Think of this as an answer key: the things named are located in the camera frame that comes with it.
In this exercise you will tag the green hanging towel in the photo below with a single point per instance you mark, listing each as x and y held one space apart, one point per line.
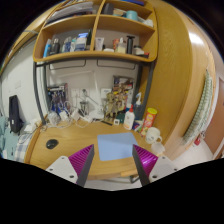
202 112

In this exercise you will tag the wooden wardrobe panel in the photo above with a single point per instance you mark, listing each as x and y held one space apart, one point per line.
183 61

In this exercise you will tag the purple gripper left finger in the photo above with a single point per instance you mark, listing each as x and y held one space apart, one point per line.
81 162

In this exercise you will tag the wooden desk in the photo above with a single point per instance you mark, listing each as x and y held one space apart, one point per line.
73 139

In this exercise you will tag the model kit box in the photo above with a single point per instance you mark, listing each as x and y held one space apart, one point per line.
58 95

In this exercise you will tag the robot model figure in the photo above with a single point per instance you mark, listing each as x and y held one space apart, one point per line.
116 103

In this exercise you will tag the white mug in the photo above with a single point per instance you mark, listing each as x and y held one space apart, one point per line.
153 135

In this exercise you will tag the white tube on shelf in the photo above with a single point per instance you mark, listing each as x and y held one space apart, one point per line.
99 41

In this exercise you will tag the blue mouse pad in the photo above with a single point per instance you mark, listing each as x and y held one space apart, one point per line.
118 146

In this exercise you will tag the white glue bottle red cap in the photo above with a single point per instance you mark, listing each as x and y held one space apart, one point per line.
129 119

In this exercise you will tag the blue bottle on shelf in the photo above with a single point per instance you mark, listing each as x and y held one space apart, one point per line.
47 48

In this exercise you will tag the blue spray bottle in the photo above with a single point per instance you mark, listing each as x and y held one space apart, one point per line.
137 106

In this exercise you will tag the black backpack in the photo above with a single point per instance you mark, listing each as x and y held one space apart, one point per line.
16 122

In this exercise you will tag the clear plastic cup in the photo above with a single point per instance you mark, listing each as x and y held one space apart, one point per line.
157 148

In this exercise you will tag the black bottle on shelf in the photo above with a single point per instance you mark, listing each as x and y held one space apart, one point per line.
129 44

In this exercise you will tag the wooden shelf unit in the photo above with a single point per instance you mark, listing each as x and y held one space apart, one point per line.
103 25

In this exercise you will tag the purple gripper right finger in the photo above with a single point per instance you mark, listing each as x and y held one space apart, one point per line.
145 162

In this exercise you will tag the red yellow chips can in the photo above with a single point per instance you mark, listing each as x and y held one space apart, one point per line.
148 121

